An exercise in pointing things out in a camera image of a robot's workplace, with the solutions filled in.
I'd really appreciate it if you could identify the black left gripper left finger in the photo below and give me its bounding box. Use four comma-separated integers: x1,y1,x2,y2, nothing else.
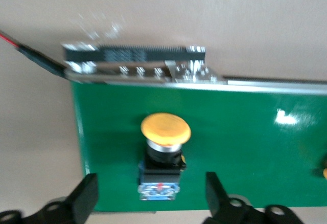
0,172,99,224

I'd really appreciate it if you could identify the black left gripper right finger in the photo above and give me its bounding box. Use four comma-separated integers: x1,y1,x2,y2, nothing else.
205,171,305,224

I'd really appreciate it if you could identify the yellow mushroom push button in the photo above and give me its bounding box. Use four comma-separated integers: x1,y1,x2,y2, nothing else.
137,113,192,201
312,152,327,182

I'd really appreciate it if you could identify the green conveyor belt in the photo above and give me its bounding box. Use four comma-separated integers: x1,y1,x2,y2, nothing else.
62,43,327,212

